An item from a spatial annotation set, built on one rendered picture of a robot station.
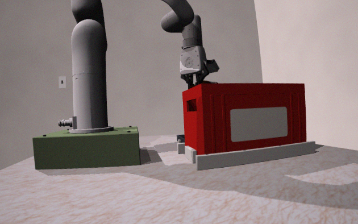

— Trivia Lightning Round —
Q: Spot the red crate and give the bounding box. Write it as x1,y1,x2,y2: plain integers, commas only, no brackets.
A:
184,83,306,155

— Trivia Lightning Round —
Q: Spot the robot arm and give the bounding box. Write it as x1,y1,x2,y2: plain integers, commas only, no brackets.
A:
59,0,203,134

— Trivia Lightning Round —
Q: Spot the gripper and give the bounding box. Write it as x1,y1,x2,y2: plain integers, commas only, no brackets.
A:
180,45,209,89

